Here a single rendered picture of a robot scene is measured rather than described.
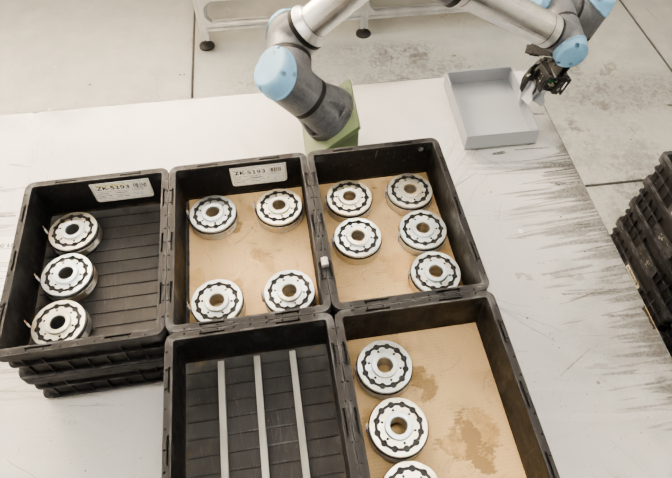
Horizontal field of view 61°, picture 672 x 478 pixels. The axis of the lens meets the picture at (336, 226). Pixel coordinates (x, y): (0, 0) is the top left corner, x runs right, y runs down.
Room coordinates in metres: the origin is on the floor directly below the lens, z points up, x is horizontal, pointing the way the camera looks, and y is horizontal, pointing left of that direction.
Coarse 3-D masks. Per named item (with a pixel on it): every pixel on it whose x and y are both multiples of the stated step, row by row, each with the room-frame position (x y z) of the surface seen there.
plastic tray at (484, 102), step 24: (456, 72) 1.36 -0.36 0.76; (480, 72) 1.36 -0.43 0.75; (504, 72) 1.37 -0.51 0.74; (456, 96) 1.30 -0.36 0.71; (480, 96) 1.30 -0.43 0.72; (504, 96) 1.29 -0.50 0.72; (456, 120) 1.19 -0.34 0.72; (480, 120) 1.20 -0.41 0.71; (504, 120) 1.19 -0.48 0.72; (528, 120) 1.17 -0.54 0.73; (480, 144) 1.09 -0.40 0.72; (504, 144) 1.10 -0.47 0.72
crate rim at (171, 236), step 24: (192, 168) 0.82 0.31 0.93; (312, 192) 0.75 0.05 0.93; (168, 216) 0.69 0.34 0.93; (312, 216) 0.70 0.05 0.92; (168, 240) 0.63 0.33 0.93; (168, 264) 0.57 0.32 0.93; (168, 288) 0.52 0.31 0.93; (168, 312) 0.47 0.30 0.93; (288, 312) 0.48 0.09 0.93; (312, 312) 0.47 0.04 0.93
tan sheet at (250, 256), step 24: (264, 192) 0.83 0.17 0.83; (240, 216) 0.76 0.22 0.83; (192, 240) 0.70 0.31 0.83; (216, 240) 0.70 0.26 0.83; (240, 240) 0.70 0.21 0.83; (264, 240) 0.70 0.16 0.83; (288, 240) 0.70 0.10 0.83; (192, 264) 0.64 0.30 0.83; (216, 264) 0.64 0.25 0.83; (240, 264) 0.64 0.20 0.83; (264, 264) 0.64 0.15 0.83; (288, 264) 0.64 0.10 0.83; (312, 264) 0.64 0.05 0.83; (192, 288) 0.58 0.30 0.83; (240, 288) 0.58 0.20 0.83; (264, 288) 0.58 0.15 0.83; (264, 312) 0.52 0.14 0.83
